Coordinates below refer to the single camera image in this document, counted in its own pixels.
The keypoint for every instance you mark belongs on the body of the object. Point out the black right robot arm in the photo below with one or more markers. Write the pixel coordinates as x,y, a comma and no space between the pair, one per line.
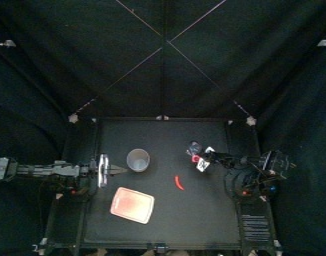
254,170

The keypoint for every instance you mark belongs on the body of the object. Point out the black base plate white text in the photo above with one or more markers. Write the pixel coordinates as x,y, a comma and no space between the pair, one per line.
256,227

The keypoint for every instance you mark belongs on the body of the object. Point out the red toy chili pepper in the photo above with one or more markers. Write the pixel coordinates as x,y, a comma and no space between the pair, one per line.
180,183

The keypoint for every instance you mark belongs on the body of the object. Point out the silver frame corner bracket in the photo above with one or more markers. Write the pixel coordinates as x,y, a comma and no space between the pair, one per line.
162,117
250,120
6,43
73,118
324,43

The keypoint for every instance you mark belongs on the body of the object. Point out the black table edge clamp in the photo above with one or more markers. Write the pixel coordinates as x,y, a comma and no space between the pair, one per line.
161,248

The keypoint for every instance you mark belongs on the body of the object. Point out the grey cup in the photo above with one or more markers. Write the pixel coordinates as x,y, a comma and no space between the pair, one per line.
138,160

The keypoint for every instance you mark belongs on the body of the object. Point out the pink frosted toy donut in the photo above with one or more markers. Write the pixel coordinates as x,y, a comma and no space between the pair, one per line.
196,158

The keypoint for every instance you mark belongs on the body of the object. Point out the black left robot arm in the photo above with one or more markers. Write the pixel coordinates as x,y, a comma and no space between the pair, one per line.
46,170

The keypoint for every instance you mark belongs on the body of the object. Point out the pink rectangular plate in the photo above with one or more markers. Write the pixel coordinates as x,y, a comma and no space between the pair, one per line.
132,205

